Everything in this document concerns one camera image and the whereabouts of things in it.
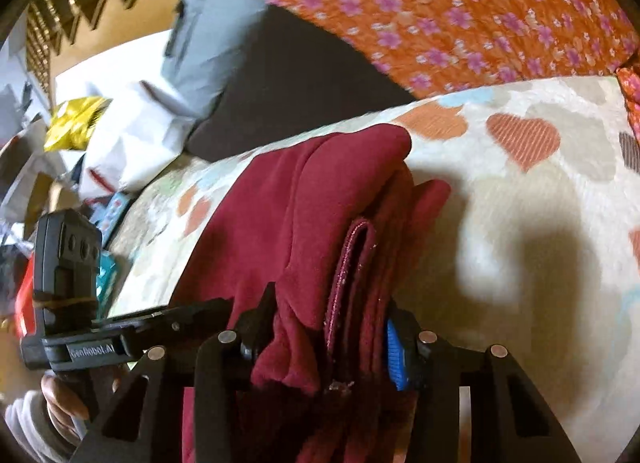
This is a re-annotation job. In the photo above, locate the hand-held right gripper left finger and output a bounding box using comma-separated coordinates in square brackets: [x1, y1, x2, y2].
[67, 283, 279, 463]

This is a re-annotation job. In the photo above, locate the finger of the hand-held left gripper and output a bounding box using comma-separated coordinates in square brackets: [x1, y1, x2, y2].
[92, 297, 236, 350]

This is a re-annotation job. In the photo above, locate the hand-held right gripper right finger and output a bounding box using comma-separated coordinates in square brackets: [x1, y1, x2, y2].
[384, 299, 585, 463]

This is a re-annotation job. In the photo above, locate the dark red garment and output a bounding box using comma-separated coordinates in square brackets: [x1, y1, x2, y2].
[167, 123, 453, 463]

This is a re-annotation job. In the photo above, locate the person's left forearm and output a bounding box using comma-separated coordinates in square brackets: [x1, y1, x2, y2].
[4, 389, 81, 463]

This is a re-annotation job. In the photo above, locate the person's left hand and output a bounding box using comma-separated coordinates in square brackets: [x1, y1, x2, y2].
[40, 364, 132, 444]

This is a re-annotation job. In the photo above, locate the red box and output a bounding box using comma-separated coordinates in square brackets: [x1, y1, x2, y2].
[14, 252, 40, 340]

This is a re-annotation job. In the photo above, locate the blue printed box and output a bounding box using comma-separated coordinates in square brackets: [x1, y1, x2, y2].
[98, 192, 137, 244]

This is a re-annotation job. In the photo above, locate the yellow foil packet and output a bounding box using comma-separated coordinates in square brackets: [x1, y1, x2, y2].
[44, 96, 114, 154]

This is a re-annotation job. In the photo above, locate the white plastic bag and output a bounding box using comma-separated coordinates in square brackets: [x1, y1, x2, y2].
[54, 29, 197, 194]

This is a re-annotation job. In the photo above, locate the heart print quilt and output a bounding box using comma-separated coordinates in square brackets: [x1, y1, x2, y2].
[107, 74, 640, 463]

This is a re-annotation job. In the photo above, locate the dark brown cushion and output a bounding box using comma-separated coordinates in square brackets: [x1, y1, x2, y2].
[185, 5, 417, 164]

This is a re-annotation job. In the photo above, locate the light blue pillow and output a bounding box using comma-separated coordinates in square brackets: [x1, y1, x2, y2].
[160, 0, 269, 120]

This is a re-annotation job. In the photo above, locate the orange floral cloth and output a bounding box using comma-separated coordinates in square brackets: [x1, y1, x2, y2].
[267, 0, 640, 144]

